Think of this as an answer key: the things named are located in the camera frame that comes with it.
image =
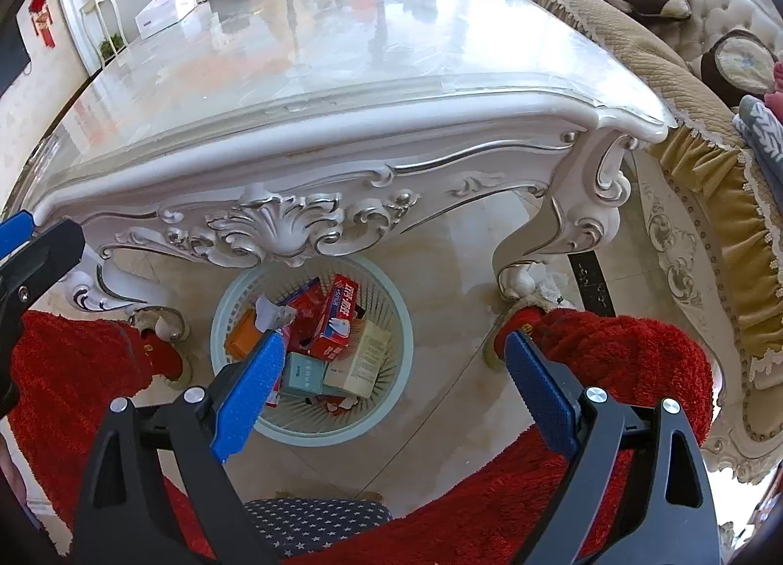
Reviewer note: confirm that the pink folded cloth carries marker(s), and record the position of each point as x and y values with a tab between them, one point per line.
778	87

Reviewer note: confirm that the pale green mesh wastebasket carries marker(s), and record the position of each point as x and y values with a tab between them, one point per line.
399	326

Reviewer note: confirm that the white tissue box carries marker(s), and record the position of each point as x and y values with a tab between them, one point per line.
165	11

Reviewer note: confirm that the beige fringed sofa cover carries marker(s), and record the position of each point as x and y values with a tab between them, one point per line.
612	32

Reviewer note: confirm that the ornate beige sofa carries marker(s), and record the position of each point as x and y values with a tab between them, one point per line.
679	259

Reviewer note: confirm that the cream printed box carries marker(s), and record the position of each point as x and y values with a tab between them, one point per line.
353	378

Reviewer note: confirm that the black television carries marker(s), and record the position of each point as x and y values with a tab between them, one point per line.
12	60

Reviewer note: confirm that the plain orange box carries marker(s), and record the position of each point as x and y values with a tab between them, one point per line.
241	337

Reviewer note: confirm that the white carved coffee table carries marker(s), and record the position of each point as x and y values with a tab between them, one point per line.
367	81

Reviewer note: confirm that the small green plant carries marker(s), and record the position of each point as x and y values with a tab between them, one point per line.
111	45

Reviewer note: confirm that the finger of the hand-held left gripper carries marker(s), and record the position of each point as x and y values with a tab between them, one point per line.
15	231
49	253

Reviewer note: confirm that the red knot wall ornament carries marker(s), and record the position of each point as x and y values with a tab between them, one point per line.
41	20

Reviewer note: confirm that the grey white patterned cloth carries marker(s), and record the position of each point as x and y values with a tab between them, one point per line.
761	133

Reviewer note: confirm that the teal box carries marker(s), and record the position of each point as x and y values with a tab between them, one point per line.
304	374

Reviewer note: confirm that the red box blue white print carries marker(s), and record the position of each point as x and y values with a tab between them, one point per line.
335	320

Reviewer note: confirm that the white paper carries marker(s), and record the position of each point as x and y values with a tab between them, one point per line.
272	311

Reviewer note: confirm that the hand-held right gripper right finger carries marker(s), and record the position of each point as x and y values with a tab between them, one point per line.
541	393

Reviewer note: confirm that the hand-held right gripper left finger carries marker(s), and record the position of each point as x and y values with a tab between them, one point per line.
248	400

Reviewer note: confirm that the small cream box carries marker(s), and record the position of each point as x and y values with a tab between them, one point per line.
374	340

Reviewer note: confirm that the white side table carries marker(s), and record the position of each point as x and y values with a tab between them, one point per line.
101	5

